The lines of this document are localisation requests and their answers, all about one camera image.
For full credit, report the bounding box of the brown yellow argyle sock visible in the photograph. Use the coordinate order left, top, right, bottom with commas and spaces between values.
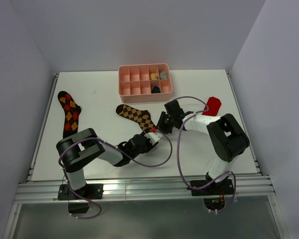
116, 104, 156, 133

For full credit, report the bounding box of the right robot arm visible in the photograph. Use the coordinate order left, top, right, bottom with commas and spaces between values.
157, 99, 250, 194

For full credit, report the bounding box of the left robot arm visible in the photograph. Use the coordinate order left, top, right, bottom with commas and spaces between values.
56, 128, 161, 199

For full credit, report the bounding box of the dark navy rolled sock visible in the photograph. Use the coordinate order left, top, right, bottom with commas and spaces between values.
151, 86, 160, 94

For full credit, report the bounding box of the pink divided organizer box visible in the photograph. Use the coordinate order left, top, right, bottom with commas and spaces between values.
118, 63, 173, 103

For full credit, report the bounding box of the red christmas sock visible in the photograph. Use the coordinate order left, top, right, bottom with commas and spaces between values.
202, 97, 222, 117

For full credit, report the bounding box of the grey rolled sock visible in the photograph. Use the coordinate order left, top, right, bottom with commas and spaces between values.
159, 71, 168, 80

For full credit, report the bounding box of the yellow rolled sock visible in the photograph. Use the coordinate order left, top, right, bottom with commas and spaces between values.
149, 73, 158, 80

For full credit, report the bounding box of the red orange argyle sock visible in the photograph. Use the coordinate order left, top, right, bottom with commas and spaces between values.
57, 91, 81, 138

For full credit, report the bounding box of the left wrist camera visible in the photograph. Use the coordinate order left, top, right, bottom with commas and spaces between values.
145, 127, 162, 146

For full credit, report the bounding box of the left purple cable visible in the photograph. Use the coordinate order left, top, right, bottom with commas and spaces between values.
58, 128, 174, 220

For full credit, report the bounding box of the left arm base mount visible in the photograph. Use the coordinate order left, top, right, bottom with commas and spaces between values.
57, 183, 103, 215

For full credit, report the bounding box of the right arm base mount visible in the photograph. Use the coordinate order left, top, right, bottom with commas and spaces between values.
187, 177, 235, 211

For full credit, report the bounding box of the aluminium front rail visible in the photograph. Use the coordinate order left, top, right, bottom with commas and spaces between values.
13, 174, 276, 204

